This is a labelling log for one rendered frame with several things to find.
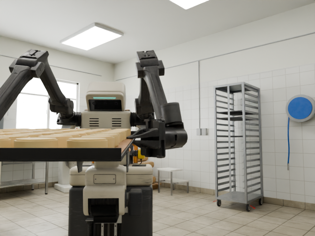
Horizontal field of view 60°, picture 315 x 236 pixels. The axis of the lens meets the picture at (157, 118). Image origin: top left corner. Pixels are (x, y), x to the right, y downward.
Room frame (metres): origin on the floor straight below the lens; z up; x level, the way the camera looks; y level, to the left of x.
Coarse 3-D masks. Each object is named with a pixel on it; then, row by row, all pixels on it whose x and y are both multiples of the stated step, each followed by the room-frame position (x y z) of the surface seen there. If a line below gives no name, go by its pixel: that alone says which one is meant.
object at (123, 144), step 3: (129, 135) 0.84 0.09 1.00; (123, 141) 0.57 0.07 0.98; (126, 141) 0.57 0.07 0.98; (129, 141) 0.57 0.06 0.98; (120, 144) 0.50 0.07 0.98; (123, 144) 0.50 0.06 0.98; (126, 144) 0.50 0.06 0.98; (117, 147) 0.44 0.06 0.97; (120, 147) 0.44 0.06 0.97; (123, 147) 0.44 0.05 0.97; (123, 150) 0.39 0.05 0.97
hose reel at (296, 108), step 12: (300, 96) 3.89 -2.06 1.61; (288, 108) 3.99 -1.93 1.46; (300, 108) 3.88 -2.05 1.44; (312, 108) 3.79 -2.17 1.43; (288, 120) 4.04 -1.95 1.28; (300, 120) 3.90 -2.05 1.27; (288, 132) 4.04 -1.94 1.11; (288, 144) 4.03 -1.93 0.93; (288, 156) 4.04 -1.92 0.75; (288, 168) 4.05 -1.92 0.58
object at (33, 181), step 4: (32, 164) 5.52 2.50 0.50; (48, 164) 5.12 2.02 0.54; (32, 168) 5.52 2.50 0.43; (48, 168) 5.12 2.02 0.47; (32, 172) 5.51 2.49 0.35; (32, 176) 5.51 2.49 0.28; (16, 180) 5.25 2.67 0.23; (20, 180) 5.25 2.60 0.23; (24, 180) 5.25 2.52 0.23; (28, 180) 5.25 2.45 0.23; (32, 180) 5.25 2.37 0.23; (36, 180) 5.25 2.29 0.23; (40, 180) 5.25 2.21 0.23; (0, 184) 4.75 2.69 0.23; (4, 184) 4.75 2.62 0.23; (8, 184) 4.75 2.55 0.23; (12, 184) 4.75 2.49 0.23; (16, 184) 4.75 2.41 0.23; (20, 184) 4.79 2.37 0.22; (24, 184) 4.85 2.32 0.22; (32, 184) 5.51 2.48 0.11; (32, 188) 5.51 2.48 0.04
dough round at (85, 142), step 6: (72, 138) 0.34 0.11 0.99; (78, 138) 0.34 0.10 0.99; (84, 138) 0.34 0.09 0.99; (90, 138) 0.34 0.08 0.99; (96, 138) 0.34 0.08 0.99; (102, 138) 0.35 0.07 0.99; (72, 144) 0.32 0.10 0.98; (78, 144) 0.32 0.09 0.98; (84, 144) 0.32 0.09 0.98; (90, 144) 0.32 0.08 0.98; (96, 144) 0.33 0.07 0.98; (102, 144) 0.33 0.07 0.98
